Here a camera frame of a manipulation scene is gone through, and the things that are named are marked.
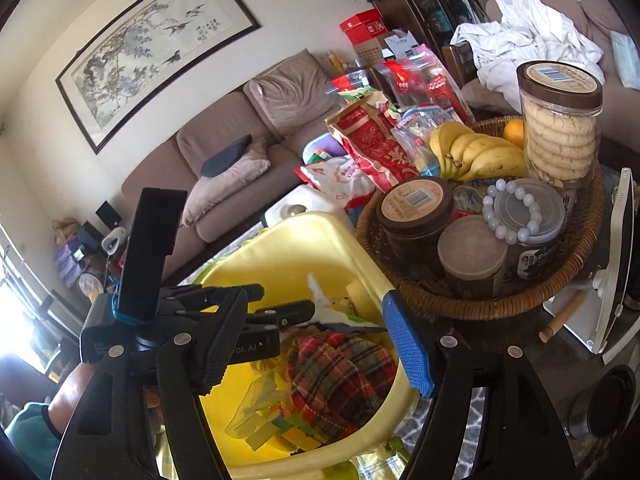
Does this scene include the mauve pillow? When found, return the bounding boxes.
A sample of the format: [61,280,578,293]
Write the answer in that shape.
[181,137,272,228]
[248,57,346,137]

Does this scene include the red clear snack bags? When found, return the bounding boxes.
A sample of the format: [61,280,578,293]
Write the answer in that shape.
[370,45,473,126]

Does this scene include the brown fabric sofa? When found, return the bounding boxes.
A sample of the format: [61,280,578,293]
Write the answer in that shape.
[120,49,371,261]

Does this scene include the blue white snack packet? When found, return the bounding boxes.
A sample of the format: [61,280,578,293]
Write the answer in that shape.
[392,105,451,176]

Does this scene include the dark wooden cabinet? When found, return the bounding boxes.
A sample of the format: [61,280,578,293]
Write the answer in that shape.
[365,0,473,86]

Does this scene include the pale green packet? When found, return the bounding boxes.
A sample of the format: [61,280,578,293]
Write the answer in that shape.
[610,30,640,86]

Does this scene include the yellow storage bin green wheels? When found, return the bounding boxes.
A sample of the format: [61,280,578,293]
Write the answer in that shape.
[192,211,418,480]

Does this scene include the grey lid jar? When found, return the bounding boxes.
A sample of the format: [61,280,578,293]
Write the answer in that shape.
[492,178,566,281]

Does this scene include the white clothes pile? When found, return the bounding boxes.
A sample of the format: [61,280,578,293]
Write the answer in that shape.
[450,0,606,111]

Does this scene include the orange fruit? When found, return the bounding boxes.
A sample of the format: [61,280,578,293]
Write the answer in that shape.
[502,117,526,151]

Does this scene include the white small appliance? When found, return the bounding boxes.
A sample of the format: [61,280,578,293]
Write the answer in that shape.
[101,227,126,253]

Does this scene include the red patterned snack packet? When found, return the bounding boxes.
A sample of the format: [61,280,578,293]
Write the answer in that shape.
[325,102,426,193]

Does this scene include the pale bead bracelet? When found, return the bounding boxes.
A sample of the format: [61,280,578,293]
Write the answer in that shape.
[482,178,543,243]

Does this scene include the purple printed box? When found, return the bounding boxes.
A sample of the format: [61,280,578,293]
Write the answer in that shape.
[52,240,86,281]

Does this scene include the round wicker basket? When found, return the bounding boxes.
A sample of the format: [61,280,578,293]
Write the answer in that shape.
[355,116,606,321]

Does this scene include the translucent lid jar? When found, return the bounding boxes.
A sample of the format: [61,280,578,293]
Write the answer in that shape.
[437,217,508,301]

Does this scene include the colourful snake cube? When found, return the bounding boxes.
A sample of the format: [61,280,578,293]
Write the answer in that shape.
[225,400,326,456]

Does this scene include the clear cookie jar brown lid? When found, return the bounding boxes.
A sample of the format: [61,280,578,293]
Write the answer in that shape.
[516,60,604,188]

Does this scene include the pull tab tin can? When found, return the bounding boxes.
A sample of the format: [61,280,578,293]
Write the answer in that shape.
[452,185,493,221]

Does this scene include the white red snack packet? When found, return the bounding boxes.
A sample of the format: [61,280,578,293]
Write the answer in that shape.
[299,155,376,211]

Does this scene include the black round container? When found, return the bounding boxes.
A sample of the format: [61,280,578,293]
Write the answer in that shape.
[565,365,638,441]

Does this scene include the person's left forearm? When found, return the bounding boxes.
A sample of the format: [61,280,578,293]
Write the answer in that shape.
[2,360,101,480]

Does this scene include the red box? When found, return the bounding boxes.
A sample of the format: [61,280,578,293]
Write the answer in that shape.
[340,8,388,48]

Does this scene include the black small box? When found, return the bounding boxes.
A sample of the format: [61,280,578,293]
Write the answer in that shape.
[95,201,121,228]

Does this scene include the brown cardboard box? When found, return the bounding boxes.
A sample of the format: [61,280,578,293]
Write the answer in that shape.
[355,30,396,68]

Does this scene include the dark flat case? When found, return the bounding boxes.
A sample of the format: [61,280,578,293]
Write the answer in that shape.
[201,134,253,178]

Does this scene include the white black appliance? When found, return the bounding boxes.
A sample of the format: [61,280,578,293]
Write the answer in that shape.
[542,167,638,366]

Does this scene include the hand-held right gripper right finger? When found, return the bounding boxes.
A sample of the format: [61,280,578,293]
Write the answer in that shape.
[382,291,571,480]

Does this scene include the purple lid container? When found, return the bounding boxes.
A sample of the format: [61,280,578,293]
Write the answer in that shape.
[302,135,346,161]

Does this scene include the red plaid drawstring pouch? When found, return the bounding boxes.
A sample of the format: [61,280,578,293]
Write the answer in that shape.
[286,332,398,441]

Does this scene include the wooden stick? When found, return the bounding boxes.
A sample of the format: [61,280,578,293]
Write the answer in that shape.
[539,290,588,343]

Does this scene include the white plastic container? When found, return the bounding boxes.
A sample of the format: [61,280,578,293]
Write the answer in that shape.
[264,187,361,231]

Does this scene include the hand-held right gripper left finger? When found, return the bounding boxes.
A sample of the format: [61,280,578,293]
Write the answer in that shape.
[62,286,251,480]

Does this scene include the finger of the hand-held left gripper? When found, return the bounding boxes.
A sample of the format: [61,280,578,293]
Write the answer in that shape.
[246,300,316,333]
[170,284,266,311]

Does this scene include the banana bunch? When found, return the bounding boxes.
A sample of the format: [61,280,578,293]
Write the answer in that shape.
[429,121,527,183]

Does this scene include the framed bird painting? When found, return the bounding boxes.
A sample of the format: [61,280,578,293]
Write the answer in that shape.
[55,0,262,156]

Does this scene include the grey patterned cloth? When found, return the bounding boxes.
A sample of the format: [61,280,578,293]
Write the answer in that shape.
[350,385,493,480]

